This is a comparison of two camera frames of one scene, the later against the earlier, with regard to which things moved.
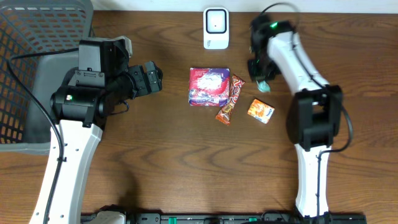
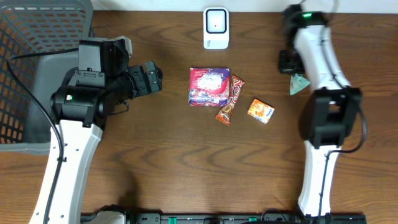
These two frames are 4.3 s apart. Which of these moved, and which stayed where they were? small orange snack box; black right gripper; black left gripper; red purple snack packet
Moved: black right gripper
Stayed: black left gripper; red purple snack packet; small orange snack box
